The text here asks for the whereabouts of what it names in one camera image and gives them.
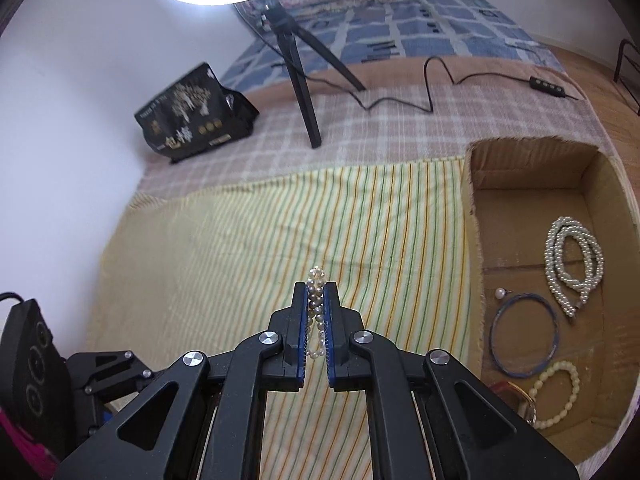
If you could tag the black tripod stand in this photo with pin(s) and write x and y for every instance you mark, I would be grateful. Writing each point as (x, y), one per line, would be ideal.
(287, 31)

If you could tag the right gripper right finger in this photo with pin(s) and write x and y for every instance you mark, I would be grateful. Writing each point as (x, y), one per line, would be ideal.
(343, 365)

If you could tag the black snack bag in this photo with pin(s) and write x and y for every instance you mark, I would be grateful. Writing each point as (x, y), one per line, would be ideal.
(195, 115)

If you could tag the pink plaid bed sheet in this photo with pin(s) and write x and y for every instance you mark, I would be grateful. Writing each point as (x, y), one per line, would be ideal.
(434, 122)

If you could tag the cardboard box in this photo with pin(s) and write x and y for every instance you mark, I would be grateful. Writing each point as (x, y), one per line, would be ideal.
(513, 190)

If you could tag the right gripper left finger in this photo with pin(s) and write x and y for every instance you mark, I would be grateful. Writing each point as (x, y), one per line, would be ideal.
(295, 340)

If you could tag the yellow striped cloth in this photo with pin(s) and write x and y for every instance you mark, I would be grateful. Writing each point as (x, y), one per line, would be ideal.
(206, 270)

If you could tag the pearl stud earring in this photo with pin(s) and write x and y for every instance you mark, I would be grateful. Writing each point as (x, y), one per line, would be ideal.
(502, 293)

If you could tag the blue patterned blanket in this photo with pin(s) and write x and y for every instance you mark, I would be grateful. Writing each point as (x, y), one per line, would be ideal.
(380, 31)

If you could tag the pink sleeve forearm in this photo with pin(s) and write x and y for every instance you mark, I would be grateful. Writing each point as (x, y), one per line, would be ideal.
(22, 457)

